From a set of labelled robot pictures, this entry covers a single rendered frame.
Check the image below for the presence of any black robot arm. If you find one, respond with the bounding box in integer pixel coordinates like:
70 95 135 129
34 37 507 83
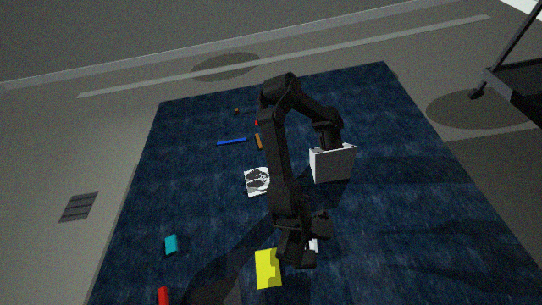
256 72 344 267

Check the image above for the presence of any yellow flat plate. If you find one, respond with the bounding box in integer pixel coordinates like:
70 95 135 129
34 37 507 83
255 247 282 289

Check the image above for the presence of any orange-brown rectangular bar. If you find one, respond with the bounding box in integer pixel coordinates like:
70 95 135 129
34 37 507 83
255 133 263 150

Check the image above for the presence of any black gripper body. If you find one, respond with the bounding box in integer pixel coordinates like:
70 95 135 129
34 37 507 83
291 222 317 269

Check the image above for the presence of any blue rectangular bar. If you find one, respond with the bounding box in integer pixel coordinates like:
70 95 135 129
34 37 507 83
217 138 246 146

